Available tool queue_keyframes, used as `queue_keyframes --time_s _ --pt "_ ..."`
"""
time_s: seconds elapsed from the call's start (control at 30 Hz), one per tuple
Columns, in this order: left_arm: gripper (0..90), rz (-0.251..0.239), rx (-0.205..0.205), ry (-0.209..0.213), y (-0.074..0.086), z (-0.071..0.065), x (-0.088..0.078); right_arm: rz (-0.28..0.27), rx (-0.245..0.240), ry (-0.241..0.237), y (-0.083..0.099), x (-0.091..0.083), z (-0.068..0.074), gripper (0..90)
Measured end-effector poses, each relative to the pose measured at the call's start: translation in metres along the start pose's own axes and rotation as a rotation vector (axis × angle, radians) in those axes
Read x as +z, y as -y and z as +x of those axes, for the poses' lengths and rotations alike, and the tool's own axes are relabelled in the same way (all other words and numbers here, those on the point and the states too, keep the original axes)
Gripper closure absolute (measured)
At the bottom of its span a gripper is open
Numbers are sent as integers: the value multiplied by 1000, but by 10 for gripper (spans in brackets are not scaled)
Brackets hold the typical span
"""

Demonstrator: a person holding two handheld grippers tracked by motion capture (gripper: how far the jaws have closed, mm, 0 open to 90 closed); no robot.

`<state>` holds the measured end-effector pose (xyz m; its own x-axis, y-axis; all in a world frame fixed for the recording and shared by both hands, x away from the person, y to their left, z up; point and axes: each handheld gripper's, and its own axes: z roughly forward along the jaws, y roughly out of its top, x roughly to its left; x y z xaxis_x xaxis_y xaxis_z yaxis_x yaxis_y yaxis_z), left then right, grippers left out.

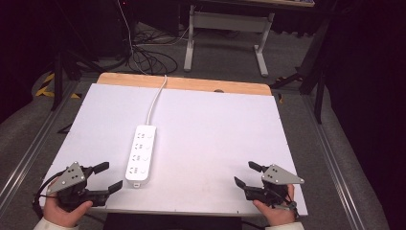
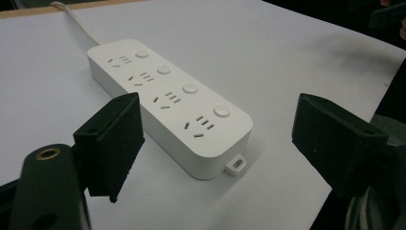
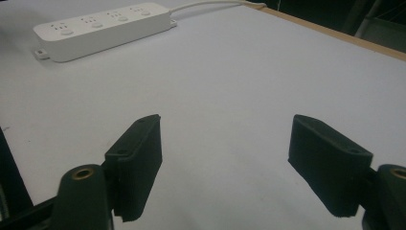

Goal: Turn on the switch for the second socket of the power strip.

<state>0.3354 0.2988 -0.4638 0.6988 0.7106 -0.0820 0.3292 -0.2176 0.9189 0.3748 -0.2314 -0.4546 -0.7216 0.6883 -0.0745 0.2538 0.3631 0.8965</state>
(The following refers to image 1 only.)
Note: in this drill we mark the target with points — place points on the black panel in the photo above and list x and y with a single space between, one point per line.
172 222

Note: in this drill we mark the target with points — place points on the person's left hand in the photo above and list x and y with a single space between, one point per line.
62 215

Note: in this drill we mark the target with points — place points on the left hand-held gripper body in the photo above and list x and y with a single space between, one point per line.
72 179

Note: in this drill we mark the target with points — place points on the white metal desk frame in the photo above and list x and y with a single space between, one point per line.
223 21

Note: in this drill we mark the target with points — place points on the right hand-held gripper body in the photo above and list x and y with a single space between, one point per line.
277 177

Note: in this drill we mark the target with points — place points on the yellow black floor tape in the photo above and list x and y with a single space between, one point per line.
48 86

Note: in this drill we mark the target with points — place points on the aluminium floor rail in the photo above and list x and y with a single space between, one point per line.
35 147
332 159

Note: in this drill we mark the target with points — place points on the white power strip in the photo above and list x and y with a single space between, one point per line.
140 156

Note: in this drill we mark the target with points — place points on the black metal stand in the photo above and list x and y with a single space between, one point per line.
58 80
314 64

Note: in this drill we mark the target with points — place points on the person's right hand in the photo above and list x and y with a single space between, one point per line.
279 214

